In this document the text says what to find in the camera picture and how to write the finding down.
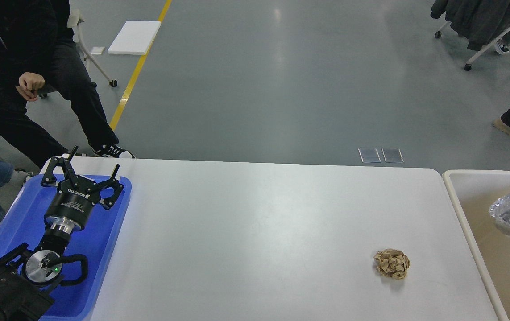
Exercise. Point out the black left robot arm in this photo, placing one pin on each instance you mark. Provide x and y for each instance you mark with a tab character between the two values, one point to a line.
57	241

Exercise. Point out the clear floor plate left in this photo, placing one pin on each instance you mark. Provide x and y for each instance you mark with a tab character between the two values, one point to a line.
369	155

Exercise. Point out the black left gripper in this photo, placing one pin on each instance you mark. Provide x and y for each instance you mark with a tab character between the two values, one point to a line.
72	202

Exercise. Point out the crumpled brown paper ball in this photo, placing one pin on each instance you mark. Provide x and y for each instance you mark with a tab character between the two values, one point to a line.
392	263

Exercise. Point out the seated person in black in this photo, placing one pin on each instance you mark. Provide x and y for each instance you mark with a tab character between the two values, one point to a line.
37	50

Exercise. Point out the beige plastic bin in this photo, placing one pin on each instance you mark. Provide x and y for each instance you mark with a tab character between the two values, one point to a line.
472	193

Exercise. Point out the grey rolling chair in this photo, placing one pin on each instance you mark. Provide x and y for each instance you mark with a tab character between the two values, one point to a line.
75	20

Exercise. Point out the clear floor plate right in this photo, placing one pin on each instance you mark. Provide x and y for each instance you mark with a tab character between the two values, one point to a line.
392	155

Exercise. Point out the clear floor plate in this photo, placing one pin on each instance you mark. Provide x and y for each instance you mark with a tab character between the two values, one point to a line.
392	155
369	155

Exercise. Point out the white foam board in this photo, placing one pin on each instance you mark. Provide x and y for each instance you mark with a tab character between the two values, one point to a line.
135	38

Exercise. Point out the blue plastic tray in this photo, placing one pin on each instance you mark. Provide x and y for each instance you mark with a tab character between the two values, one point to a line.
24	223

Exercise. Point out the chair with dark jacket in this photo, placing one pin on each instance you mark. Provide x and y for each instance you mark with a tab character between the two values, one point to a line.
482	22

